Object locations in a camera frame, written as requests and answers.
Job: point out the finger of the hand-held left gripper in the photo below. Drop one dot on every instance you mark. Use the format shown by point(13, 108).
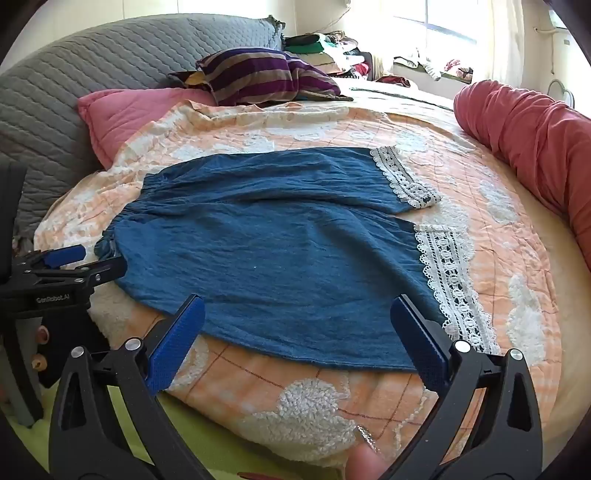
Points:
point(99, 272)
point(64, 256)

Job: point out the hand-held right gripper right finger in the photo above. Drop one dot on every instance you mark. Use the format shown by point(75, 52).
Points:
point(418, 341)

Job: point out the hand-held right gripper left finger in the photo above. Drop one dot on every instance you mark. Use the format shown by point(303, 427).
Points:
point(178, 339)

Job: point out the blue pants with lace trim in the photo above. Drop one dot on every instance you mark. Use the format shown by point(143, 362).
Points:
point(277, 240)

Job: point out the person's left hand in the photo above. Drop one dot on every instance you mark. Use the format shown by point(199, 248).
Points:
point(41, 333)

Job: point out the person's right hand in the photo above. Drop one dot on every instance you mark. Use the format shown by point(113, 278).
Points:
point(367, 461)

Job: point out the lime green fleece garment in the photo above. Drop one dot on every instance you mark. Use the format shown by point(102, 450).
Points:
point(194, 443)

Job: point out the peach quilted blanket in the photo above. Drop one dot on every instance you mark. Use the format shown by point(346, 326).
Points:
point(323, 406)

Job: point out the pink pillow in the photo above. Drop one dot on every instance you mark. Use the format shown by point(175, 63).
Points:
point(129, 120)

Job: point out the grey quilted headboard cover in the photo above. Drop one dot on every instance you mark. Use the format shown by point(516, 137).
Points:
point(55, 101)

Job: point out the red bolster pillow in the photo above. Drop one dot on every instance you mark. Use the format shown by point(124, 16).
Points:
point(531, 134)

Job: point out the pale bed sheet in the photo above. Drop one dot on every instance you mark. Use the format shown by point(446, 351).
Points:
point(392, 92)

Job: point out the purple striped pillow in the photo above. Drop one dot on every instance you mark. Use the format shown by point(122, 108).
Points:
point(258, 78)

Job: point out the light clothes on windowsill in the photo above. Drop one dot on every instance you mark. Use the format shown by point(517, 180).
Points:
point(434, 64)

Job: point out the pile of folded clothes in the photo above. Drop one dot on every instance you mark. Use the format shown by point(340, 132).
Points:
point(328, 53)

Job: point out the pale curtain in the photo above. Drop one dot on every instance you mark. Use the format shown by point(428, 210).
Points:
point(503, 41)

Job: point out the window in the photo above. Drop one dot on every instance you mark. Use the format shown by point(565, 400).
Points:
point(436, 18)

